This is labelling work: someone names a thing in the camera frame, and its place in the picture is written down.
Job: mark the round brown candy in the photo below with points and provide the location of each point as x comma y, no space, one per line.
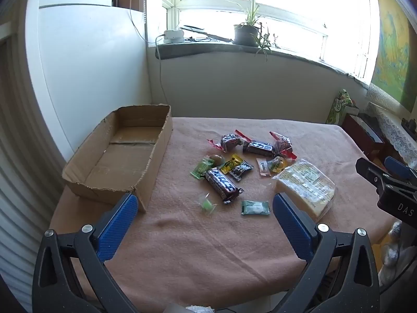
216,159

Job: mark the dark chocolate bar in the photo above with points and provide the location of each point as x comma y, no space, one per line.
259,148
223,185

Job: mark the grey window sill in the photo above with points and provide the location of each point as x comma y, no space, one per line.
211,49

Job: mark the white lace cloth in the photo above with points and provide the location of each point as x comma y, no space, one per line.
394,127

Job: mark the white refrigerator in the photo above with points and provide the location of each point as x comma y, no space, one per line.
91,71

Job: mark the red-edged clear candy packet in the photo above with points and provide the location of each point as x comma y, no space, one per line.
229,141
281,143

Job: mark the cardboard box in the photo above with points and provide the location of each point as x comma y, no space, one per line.
130,156

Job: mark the potted spider plant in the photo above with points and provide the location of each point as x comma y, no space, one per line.
246,34

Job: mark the yellow and black candy packet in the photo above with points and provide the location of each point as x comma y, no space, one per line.
236,168

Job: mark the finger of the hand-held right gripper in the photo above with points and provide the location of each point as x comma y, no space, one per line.
369,169
399,167

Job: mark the yellow-green wall poster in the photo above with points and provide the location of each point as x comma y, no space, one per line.
395,55

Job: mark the pink sachet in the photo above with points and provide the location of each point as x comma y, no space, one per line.
263,167

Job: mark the teal mint candy packet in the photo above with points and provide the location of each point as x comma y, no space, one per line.
255,207

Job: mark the small light green candy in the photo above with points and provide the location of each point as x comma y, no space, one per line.
207,205

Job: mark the packed sliced bread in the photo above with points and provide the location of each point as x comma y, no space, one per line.
303,186

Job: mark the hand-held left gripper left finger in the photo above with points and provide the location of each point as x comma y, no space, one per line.
115,225

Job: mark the dark red cabinet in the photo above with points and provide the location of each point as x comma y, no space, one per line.
358,133

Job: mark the green patterned bag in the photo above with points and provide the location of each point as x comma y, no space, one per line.
340,107

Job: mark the white power adapter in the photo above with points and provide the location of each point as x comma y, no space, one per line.
173,36

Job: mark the yellow-green candy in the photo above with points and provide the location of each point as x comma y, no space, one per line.
277,164

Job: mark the green candy packet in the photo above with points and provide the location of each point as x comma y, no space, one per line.
201,169

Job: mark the person's right hand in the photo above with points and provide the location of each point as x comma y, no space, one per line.
392,251

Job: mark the white ribbed panel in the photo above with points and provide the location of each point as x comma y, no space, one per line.
19,218

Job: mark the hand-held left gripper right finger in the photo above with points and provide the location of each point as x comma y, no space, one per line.
293,225

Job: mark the dark flat stick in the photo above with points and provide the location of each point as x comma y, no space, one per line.
208,34

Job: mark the pink tablecloth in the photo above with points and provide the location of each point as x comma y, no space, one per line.
195,251

